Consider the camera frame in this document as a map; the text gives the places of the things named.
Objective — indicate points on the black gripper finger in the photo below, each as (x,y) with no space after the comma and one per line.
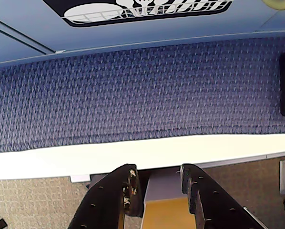
(211,198)
(109,198)

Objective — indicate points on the yellow and grey block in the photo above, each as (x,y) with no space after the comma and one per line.
(165,210)

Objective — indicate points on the blue toy kitchen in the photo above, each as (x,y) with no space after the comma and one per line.
(142,26)

